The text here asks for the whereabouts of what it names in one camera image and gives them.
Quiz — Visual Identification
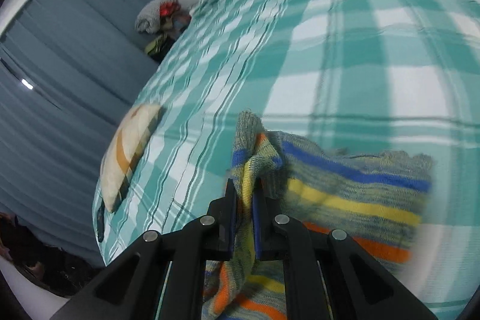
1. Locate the teal white plaid bedsheet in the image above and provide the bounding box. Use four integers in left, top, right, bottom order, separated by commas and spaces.
99, 0, 479, 319

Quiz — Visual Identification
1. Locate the blue grey curtain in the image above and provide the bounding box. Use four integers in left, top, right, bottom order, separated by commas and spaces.
1, 0, 157, 266

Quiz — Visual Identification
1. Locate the pile of clothes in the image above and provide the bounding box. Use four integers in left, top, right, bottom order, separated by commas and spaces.
134, 0, 191, 63

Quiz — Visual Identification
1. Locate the cream pillow with orange stripe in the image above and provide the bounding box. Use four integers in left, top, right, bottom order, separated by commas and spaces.
99, 104, 163, 213

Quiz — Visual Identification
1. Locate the black smartphone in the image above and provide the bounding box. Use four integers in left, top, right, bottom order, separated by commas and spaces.
96, 202, 105, 243

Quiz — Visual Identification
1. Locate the multicolour striped knit sweater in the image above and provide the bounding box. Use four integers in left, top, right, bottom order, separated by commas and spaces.
202, 111, 433, 319

